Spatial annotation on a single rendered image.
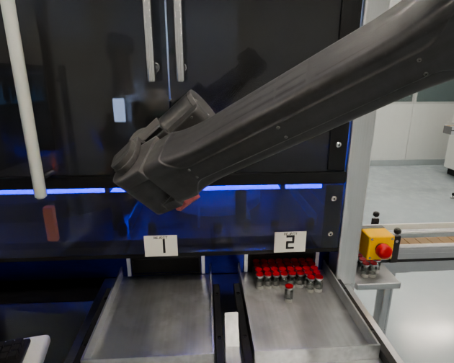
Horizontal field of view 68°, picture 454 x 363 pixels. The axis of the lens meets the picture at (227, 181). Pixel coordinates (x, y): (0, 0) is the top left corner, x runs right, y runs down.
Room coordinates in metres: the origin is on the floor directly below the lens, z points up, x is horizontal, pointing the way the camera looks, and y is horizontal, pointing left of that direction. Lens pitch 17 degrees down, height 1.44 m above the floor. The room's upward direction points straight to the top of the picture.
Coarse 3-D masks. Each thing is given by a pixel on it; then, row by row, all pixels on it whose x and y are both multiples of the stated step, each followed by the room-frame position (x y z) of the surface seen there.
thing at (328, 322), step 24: (336, 288) 0.79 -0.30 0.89; (264, 312) 0.71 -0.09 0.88; (288, 312) 0.71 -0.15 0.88; (312, 312) 0.71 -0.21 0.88; (336, 312) 0.71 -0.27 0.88; (264, 336) 0.63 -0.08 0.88; (288, 336) 0.63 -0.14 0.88; (312, 336) 0.63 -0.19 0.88; (336, 336) 0.63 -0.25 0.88; (360, 336) 0.63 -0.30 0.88; (264, 360) 0.55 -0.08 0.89; (288, 360) 0.55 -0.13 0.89; (312, 360) 0.56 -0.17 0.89; (336, 360) 0.56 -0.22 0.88
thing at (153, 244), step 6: (144, 240) 0.79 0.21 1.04; (150, 240) 0.79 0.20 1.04; (156, 240) 0.79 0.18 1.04; (162, 240) 0.79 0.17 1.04; (168, 240) 0.79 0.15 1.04; (174, 240) 0.79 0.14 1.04; (144, 246) 0.79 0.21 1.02; (150, 246) 0.79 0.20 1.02; (156, 246) 0.79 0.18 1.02; (162, 246) 0.79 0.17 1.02; (168, 246) 0.79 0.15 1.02; (174, 246) 0.79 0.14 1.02; (150, 252) 0.79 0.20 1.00; (156, 252) 0.79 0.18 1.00; (162, 252) 0.79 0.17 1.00; (168, 252) 0.79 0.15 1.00; (174, 252) 0.79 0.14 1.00
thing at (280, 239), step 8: (280, 232) 0.81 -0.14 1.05; (288, 232) 0.81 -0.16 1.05; (296, 232) 0.82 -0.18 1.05; (304, 232) 0.82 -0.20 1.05; (280, 240) 0.81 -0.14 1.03; (288, 240) 0.81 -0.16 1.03; (296, 240) 0.82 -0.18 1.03; (304, 240) 0.82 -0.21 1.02; (280, 248) 0.81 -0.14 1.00; (296, 248) 0.82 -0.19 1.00; (304, 248) 0.82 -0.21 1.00
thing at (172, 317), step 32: (128, 288) 0.81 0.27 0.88; (160, 288) 0.81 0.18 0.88; (192, 288) 0.81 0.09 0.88; (128, 320) 0.68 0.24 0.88; (160, 320) 0.68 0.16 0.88; (192, 320) 0.68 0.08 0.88; (96, 352) 0.58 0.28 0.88; (128, 352) 0.58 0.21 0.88; (160, 352) 0.58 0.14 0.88; (192, 352) 0.58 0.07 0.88
